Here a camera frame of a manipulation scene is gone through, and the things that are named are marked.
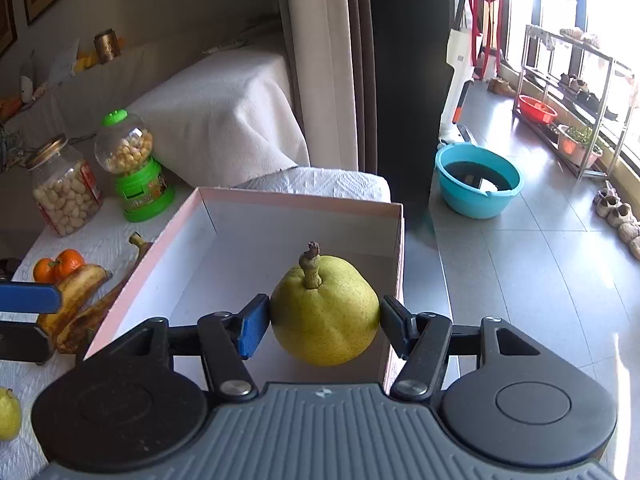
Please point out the metal shoe rack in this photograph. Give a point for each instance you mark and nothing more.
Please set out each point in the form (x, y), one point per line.
(606, 90)

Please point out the clear plastic nut jar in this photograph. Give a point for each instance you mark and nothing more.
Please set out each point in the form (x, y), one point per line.
(67, 197)

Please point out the white cardboard box pink rim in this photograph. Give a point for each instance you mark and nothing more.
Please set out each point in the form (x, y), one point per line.
(250, 240)

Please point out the green candy dispenser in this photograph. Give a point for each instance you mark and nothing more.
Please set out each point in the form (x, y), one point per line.
(142, 190)

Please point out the brown spotted banana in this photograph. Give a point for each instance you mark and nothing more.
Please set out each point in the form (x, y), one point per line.
(95, 317)

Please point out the large tangerine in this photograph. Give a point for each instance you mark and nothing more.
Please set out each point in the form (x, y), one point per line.
(70, 262)

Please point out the white textured table cover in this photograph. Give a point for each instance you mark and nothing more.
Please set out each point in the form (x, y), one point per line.
(35, 377)

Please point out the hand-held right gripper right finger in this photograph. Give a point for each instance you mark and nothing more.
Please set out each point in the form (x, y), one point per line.
(395, 321)

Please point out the yellow-green pear with long stem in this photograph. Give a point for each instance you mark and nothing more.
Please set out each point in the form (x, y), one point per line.
(325, 320)

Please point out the dark picture frame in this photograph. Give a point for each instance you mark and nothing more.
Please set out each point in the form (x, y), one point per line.
(6, 20)

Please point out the white sofa cover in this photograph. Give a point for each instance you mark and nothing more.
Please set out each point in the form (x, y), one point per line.
(220, 115)

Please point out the blue plastic basin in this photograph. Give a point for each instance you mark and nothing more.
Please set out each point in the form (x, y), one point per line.
(475, 195)

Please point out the white paper sheet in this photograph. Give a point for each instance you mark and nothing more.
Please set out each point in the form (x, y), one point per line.
(62, 62)

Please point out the brass cup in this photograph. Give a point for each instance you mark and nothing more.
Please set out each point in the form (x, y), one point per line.
(107, 47)

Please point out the small tangerine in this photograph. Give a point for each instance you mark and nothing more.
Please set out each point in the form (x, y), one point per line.
(44, 270)

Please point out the brown shoes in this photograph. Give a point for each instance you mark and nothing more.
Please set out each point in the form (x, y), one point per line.
(500, 86)

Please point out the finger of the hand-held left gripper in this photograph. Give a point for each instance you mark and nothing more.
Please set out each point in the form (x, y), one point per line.
(25, 342)
(30, 297)

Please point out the beige curtain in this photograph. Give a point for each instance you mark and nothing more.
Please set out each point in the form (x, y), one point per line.
(325, 60)

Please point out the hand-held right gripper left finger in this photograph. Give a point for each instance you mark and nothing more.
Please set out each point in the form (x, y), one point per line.
(253, 327)

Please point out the red plastic basin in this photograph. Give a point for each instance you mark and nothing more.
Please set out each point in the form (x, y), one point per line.
(537, 110)

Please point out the potted plant pink pot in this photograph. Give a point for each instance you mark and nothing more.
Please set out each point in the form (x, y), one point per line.
(570, 147)

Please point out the banana with blue sticker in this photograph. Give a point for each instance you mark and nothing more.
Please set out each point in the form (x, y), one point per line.
(80, 287)

